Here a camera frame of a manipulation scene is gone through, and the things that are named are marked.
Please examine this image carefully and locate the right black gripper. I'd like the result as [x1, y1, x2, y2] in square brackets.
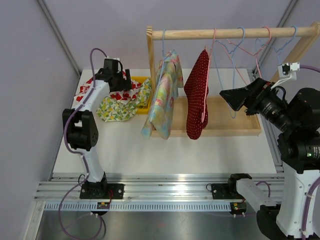
[220, 76, 298, 132]

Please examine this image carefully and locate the red poppy print garment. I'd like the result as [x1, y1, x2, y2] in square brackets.
[74, 76, 147, 104]

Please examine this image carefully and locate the lemon print skirt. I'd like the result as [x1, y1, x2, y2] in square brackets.
[96, 78, 152, 122]

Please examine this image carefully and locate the blue wire hanger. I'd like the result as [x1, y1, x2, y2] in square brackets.
[155, 29, 180, 87]
[254, 25, 298, 78]
[213, 26, 246, 119]

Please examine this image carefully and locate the pink wire hanger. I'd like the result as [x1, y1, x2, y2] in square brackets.
[201, 28, 217, 124]
[226, 26, 273, 81]

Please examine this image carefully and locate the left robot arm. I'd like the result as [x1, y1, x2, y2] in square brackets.
[62, 58, 132, 199]

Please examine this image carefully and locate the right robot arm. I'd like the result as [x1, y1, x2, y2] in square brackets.
[220, 78, 320, 240]

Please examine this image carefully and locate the wooden clothes rack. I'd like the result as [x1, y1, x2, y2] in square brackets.
[146, 22, 320, 137]

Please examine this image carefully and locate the yellow plastic tray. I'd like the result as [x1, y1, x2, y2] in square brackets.
[131, 76, 152, 115]

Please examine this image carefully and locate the red polka dot garment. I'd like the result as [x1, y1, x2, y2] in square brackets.
[183, 49, 210, 140]

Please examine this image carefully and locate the pastel floral garment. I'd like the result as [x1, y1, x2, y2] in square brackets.
[141, 50, 184, 140]

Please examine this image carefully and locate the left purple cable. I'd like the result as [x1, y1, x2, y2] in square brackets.
[62, 47, 108, 157]

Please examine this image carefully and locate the aluminium rail frame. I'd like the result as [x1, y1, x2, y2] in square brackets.
[24, 69, 288, 240]

